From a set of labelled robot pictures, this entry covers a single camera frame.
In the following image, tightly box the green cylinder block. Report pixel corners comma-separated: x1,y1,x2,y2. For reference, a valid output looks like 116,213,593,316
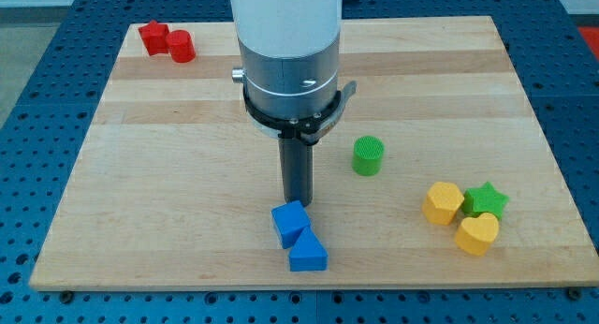
352,136,385,176

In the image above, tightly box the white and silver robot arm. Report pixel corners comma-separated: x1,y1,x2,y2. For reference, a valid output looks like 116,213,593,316
230,0,357,146

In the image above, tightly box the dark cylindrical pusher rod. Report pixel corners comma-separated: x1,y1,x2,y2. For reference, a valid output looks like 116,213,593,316
278,139,313,207

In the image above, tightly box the blue cube block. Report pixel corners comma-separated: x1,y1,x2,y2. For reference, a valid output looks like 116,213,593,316
271,200,311,249

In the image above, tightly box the blue triangle block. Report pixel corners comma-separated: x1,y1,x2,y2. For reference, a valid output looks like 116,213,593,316
288,228,329,272

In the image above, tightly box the wooden board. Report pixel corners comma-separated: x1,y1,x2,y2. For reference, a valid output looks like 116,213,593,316
30,16,598,291

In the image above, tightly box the yellow hexagon block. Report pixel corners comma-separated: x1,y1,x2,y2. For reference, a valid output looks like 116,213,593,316
421,182,464,226

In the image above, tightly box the red cylinder block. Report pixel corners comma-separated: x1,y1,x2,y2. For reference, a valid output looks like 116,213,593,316
166,30,196,63

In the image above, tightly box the green star block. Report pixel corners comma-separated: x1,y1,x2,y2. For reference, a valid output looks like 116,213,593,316
461,182,509,220

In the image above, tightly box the red star block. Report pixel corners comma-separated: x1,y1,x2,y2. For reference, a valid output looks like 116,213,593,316
138,20,169,56

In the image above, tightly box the yellow heart block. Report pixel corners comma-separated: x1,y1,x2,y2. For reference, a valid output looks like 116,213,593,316
454,213,500,257

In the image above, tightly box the blue perforated table plate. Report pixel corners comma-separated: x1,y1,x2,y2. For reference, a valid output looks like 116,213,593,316
1,0,598,323

